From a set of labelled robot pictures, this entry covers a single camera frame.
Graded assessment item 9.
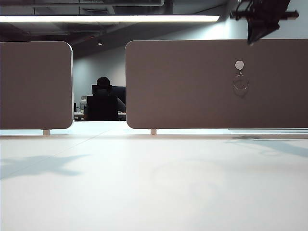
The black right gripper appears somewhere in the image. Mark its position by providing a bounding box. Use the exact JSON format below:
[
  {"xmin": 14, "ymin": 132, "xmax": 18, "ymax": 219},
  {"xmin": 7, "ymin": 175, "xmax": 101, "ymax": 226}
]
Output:
[{"xmin": 229, "ymin": 0, "xmax": 300, "ymax": 47}]

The brown fabric desk divider panel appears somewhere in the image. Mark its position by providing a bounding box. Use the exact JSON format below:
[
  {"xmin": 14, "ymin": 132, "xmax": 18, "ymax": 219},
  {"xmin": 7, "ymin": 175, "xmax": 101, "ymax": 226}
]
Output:
[
  {"xmin": 0, "ymin": 40, "xmax": 74, "ymax": 130},
  {"xmin": 124, "ymin": 38, "xmax": 308, "ymax": 130}
]

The long linear ceiling light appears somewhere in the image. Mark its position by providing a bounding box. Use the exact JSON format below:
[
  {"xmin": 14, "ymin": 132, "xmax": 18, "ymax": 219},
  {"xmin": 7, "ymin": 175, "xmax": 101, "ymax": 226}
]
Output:
[{"xmin": 0, "ymin": 14, "xmax": 221, "ymax": 24}]

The dark computer monitor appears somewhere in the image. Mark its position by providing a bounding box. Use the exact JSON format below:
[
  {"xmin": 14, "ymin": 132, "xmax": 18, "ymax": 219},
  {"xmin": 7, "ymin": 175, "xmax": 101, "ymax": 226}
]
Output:
[{"xmin": 111, "ymin": 86, "xmax": 127, "ymax": 113}]

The seated person with dark hair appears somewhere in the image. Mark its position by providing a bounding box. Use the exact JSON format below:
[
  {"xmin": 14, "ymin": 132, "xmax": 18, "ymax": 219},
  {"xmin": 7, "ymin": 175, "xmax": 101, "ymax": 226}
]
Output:
[{"xmin": 83, "ymin": 76, "xmax": 127, "ymax": 121}]

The black mesh office chair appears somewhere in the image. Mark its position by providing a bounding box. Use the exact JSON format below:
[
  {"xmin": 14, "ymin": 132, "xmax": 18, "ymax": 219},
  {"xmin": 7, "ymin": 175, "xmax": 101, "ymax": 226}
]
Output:
[{"xmin": 85, "ymin": 84, "xmax": 119, "ymax": 122}]

